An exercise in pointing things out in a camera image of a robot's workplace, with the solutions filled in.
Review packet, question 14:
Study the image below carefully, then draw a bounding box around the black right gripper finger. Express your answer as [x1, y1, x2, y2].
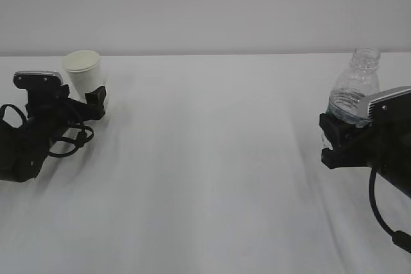
[319, 113, 356, 149]

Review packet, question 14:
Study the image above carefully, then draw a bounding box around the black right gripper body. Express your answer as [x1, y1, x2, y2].
[321, 121, 410, 169]

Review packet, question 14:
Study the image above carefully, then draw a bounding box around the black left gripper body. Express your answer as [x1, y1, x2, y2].
[24, 84, 105, 133]

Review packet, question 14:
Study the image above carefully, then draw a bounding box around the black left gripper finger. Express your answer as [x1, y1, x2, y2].
[85, 85, 107, 107]

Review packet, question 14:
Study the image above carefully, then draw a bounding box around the white paper cup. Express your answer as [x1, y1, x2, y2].
[62, 50, 105, 100]

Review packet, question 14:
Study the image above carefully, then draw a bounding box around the clear green-label water bottle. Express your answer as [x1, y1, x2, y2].
[326, 48, 381, 128]

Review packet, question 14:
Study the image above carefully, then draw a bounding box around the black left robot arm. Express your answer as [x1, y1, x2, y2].
[1, 85, 107, 182]

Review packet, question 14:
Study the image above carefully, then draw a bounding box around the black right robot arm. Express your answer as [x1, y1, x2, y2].
[319, 113, 410, 196]

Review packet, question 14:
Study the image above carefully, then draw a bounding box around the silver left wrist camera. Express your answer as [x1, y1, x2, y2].
[13, 71, 63, 91]

